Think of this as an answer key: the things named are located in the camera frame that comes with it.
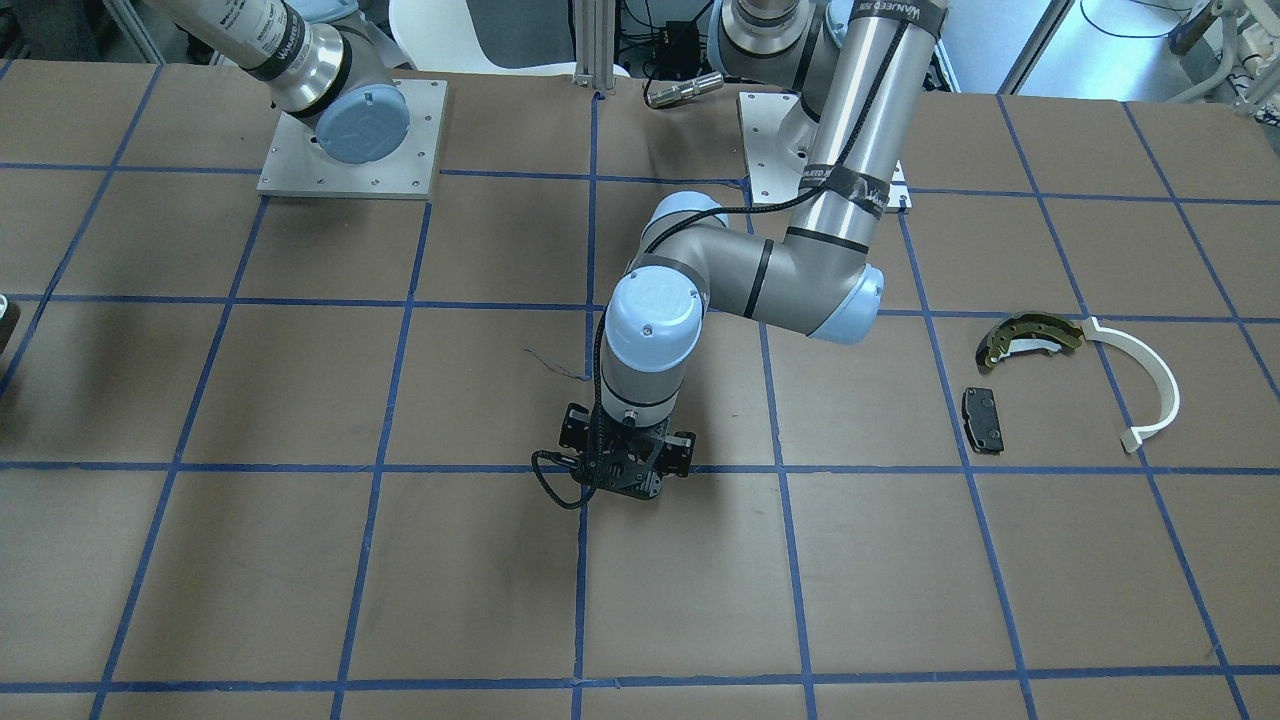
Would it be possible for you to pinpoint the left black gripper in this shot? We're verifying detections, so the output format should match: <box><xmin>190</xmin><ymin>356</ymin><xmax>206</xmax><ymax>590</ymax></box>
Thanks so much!
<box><xmin>558</xmin><ymin>404</ymin><xmax>698</xmax><ymax>500</ymax></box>

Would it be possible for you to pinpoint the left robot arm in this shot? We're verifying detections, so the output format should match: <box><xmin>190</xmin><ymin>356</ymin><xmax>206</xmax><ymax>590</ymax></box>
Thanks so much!
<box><xmin>531</xmin><ymin>1</ymin><xmax>948</xmax><ymax>502</ymax></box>

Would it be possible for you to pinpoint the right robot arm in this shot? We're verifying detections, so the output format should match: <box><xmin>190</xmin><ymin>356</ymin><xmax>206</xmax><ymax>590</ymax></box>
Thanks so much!
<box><xmin>152</xmin><ymin>1</ymin><xmax>411</xmax><ymax>165</ymax></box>

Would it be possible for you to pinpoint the black brake pad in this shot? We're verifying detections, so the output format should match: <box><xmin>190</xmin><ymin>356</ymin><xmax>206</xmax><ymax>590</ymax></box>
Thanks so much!
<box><xmin>961</xmin><ymin>387</ymin><xmax>1005</xmax><ymax>455</ymax></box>

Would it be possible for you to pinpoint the silver metal cylinder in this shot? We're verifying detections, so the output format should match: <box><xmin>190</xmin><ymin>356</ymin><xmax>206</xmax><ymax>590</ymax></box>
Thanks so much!
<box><xmin>644</xmin><ymin>72</ymin><xmax>724</xmax><ymax>110</ymax></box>

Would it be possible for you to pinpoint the olive brake shoe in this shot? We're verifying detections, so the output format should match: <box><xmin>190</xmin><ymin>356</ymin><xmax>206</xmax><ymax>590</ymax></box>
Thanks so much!
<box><xmin>975</xmin><ymin>311</ymin><xmax>1085</xmax><ymax>373</ymax></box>

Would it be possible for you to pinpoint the white chair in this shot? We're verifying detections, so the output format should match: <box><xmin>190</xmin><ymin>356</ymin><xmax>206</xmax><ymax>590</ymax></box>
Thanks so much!
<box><xmin>388</xmin><ymin>1</ymin><xmax>575</xmax><ymax>78</ymax></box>

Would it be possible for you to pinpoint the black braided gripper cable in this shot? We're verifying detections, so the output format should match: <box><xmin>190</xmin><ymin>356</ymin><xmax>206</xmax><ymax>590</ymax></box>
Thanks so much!
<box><xmin>531</xmin><ymin>20</ymin><xmax>911</xmax><ymax>510</ymax></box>

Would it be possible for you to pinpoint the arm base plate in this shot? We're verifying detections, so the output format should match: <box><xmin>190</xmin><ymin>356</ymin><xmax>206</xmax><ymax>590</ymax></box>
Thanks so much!
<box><xmin>257</xmin><ymin>79</ymin><xmax>448</xmax><ymax>200</ymax></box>
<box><xmin>739</xmin><ymin>91</ymin><xmax>818</xmax><ymax>205</ymax></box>

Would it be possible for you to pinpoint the aluminium frame post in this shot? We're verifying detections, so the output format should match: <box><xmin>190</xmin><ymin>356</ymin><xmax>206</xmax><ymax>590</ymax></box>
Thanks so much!
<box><xmin>570</xmin><ymin>0</ymin><xmax>617</xmax><ymax>95</ymax></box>

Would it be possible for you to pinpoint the white curved plastic bracket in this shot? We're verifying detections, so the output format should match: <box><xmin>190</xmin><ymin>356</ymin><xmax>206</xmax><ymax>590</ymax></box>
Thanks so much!
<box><xmin>1082</xmin><ymin>316</ymin><xmax>1181</xmax><ymax>454</ymax></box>

